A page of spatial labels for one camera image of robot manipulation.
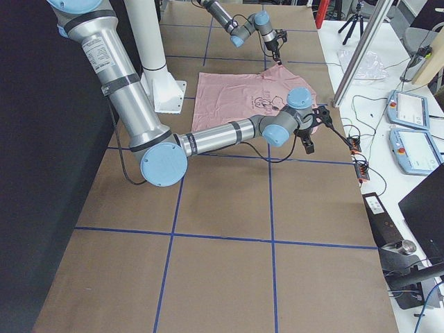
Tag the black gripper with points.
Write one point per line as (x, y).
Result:
(304, 134)
(272, 44)

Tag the pink Snoopy t-shirt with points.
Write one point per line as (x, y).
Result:
(222, 98)

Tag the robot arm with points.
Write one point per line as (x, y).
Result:
(137, 97)
(240, 28)

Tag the upper orange connector block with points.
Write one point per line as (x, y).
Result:
(354, 144)

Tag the orange connector block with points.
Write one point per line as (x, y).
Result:
(354, 144)
(361, 170)

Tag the lower orange connector block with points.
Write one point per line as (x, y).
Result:
(361, 170)

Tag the clear plastic bag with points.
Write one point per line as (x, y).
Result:
(371, 67)

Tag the upper teach pendant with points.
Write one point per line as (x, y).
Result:
(408, 110)

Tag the teach pendant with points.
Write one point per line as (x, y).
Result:
(415, 151)
(408, 110)

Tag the lower teach pendant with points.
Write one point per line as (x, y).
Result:
(415, 151)

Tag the black monitor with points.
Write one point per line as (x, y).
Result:
(422, 209)

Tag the wooden board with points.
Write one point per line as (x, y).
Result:
(433, 64)

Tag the black control box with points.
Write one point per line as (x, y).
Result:
(396, 254)

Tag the black camera tripod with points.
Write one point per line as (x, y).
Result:
(356, 18)

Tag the aluminium frame post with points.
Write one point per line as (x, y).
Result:
(372, 27)

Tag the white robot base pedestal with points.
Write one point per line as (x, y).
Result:
(165, 93)

